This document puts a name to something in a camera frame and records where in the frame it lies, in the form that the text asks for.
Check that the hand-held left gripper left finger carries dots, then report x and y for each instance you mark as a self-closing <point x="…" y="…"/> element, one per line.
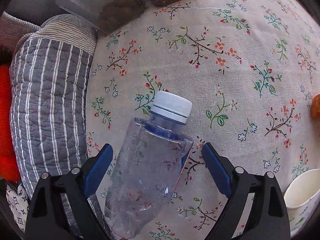
<point x="97" y="172"/>

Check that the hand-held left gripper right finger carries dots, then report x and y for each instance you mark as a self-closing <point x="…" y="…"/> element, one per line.
<point x="216" y="171"/>

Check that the clear plastic bottle white cap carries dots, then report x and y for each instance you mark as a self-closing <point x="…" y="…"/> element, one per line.
<point x="150" y="170"/>

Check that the white star print fabric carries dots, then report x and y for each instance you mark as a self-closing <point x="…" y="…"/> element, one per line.
<point x="17" y="205"/>

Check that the white paper cup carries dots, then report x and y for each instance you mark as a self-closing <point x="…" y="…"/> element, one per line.
<point x="300" y="200"/>

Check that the floral tablecloth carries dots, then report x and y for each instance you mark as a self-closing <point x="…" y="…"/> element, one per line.
<point x="225" y="80"/>

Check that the grey striped quilted cushion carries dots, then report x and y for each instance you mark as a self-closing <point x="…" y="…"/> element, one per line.
<point x="50" y="92"/>

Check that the round orange peel piece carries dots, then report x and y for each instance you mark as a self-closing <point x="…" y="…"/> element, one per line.
<point x="315" y="107"/>

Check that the clear jar with brown contents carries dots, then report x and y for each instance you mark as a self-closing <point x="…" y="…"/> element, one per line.
<point x="95" y="2"/>

